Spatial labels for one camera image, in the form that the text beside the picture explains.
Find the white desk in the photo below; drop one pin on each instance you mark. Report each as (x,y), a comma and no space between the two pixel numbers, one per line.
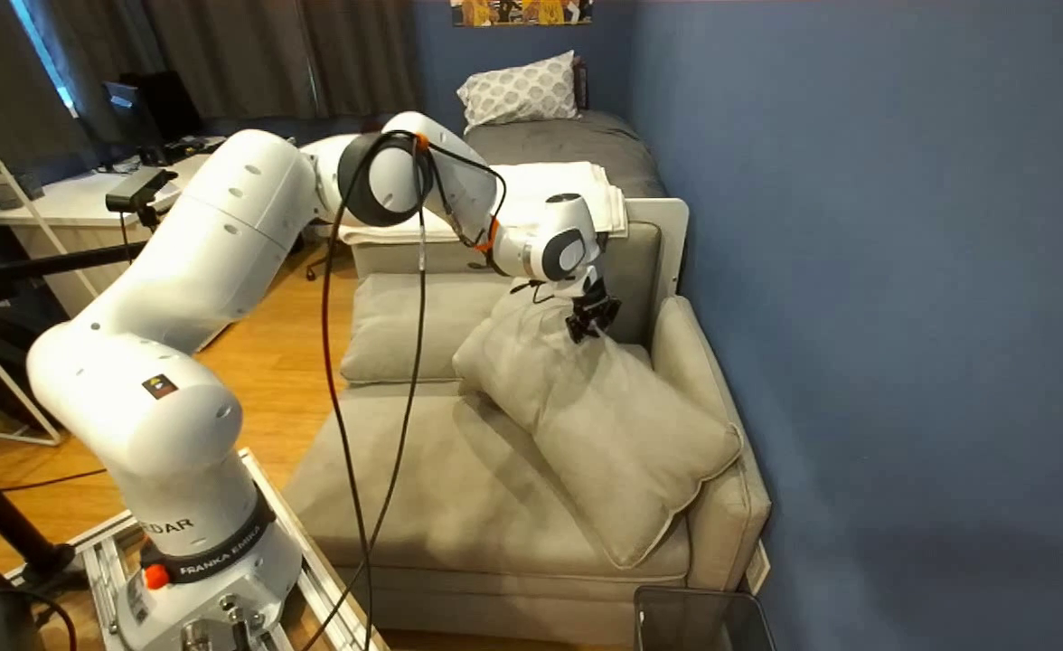
(63,202)

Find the grey sofa pillow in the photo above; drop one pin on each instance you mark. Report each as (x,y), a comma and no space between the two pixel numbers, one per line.
(398,332)
(615,434)

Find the black camera on stand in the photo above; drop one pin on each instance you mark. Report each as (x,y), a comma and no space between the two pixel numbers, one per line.
(140,190)

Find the framed wall picture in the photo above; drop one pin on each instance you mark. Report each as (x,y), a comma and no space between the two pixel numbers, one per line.
(518,12)

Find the grey fabric sofa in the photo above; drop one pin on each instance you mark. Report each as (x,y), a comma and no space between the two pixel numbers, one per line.
(459,493)

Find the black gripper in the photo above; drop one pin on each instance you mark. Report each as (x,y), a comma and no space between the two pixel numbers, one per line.
(590,309)

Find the white folding rack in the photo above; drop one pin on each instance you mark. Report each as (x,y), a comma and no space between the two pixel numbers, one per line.
(3,364)

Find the black tripod stand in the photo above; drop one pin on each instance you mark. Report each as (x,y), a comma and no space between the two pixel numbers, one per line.
(3,508)

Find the black computer monitor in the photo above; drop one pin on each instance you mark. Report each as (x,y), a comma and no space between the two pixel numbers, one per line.
(158,109)

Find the dark grey curtains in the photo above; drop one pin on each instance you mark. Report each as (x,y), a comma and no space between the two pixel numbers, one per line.
(280,57)

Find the grey bed mattress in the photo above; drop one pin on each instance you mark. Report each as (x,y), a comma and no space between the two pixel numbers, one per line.
(580,144)

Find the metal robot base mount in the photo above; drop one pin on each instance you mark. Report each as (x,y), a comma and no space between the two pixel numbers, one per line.
(217,601)

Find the patterned white bed pillow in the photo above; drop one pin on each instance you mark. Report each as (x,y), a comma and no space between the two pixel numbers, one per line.
(518,93)

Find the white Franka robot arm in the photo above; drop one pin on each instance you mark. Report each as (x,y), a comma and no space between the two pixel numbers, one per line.
(193,292)

